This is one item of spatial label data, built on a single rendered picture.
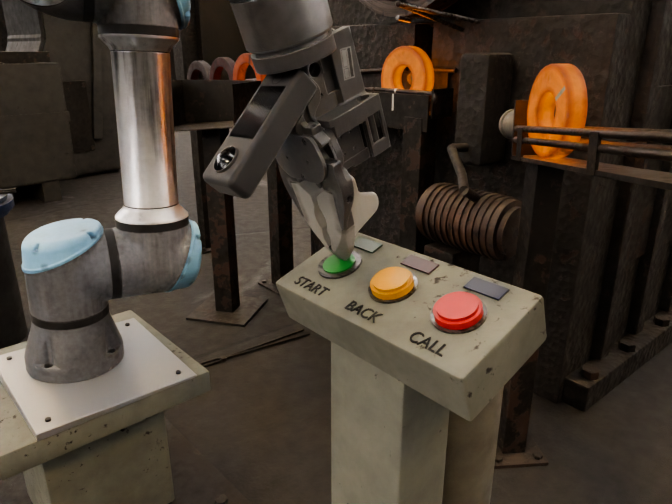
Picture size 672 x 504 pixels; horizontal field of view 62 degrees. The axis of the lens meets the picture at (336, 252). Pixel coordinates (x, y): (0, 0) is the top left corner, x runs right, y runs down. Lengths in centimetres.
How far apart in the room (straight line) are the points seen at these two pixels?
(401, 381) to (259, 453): 81
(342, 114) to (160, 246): 51
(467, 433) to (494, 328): 27
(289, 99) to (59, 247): 53
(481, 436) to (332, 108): 43
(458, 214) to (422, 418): 68
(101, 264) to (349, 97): 54
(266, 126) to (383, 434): 30
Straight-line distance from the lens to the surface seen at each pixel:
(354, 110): 50
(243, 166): 44
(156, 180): 92
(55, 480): 103
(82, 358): 98
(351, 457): 60
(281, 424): 135
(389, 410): 52
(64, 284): 93
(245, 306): 189
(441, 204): 119
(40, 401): 97
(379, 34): 164
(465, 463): 74
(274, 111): 46
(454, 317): 46
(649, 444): 146
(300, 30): 46
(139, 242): 93
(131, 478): 109
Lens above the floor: 81
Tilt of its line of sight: 20 degrees down
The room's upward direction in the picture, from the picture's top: straight up
